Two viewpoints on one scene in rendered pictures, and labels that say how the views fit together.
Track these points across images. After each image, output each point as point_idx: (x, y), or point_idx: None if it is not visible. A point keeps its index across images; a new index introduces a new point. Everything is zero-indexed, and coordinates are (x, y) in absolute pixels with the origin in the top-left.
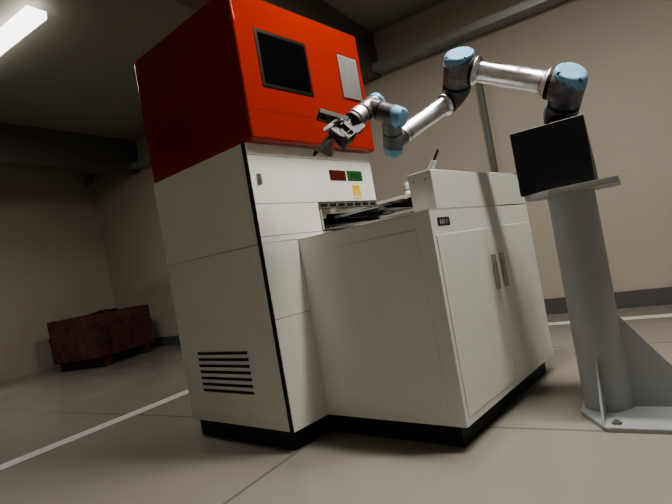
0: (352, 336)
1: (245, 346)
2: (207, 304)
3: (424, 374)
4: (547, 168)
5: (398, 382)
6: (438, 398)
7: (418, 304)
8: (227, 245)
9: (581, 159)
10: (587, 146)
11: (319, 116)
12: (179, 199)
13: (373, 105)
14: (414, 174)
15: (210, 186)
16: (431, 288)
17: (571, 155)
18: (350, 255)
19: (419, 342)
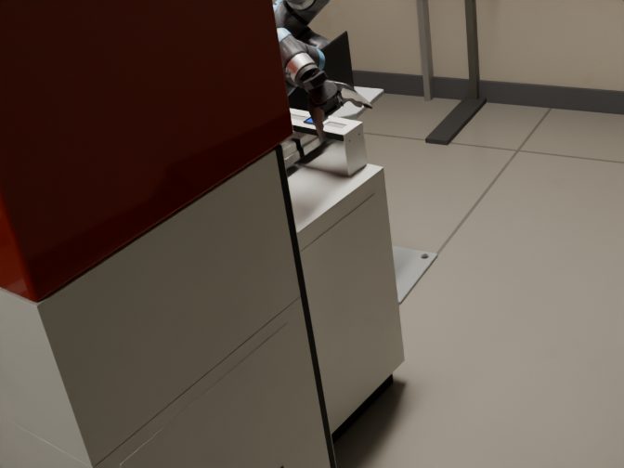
0: (318, 354)
1: (279, 461)
2: (208, 458)
3: (379, 339)
4: None
5: (359, 367)
6: (388, 352)
7: (375, 271)
8: (249, 329)
9: (348, 75)
10: (350, 62)
11: (322, 83)
12: (131, 303)
13: (305, 50)
14: (349, 131)
15: (214, 243)
16: (384, 248)
17: (344, 72)
18: (316, 255)
19: (376, 309)
